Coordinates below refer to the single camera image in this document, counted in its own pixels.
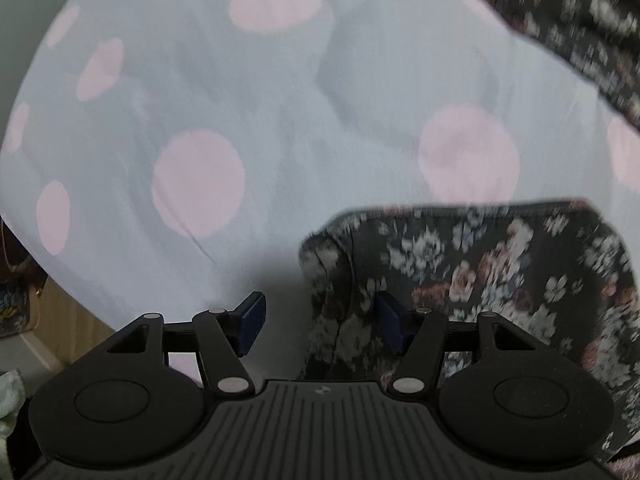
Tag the dark patterned bag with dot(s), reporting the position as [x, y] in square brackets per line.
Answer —
[15, 285]

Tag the bed with polka dot sheet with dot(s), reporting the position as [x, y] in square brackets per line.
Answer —
[300, 110]

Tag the pale green cloth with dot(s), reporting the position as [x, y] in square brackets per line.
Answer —
[10, 405]

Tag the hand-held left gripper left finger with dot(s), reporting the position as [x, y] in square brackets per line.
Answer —
[252, 322]

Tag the dark floral pants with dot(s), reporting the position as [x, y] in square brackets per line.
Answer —
[475, 270]

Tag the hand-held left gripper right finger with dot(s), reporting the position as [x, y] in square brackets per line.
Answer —
[389, 322]

